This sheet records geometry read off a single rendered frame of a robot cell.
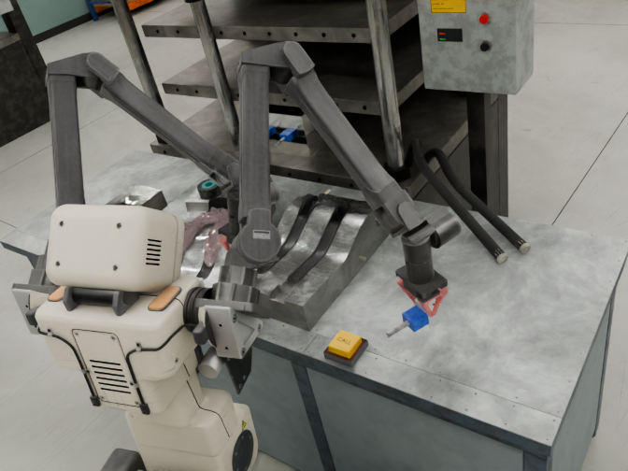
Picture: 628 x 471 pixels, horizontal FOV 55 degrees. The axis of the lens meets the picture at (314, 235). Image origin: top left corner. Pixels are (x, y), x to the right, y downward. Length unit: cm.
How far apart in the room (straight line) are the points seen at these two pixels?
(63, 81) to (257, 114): 46
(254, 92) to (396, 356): 70
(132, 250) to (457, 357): 78
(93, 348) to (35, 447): 169
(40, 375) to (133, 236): 213
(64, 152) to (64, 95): 13
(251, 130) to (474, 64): 96
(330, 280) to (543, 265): 56
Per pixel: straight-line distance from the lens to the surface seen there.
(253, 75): 122
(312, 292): 156
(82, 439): 276
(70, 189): 139
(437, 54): 200
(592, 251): 177
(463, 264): 172
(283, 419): 200
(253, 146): 117
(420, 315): 136
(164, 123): 147
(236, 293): 109
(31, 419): 298
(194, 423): 134
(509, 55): 192
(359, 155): 123
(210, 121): 292
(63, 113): 144
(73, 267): 115
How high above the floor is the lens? 189
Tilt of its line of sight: 35 degrees down
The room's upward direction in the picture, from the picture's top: 13 degrees counter-clockwise
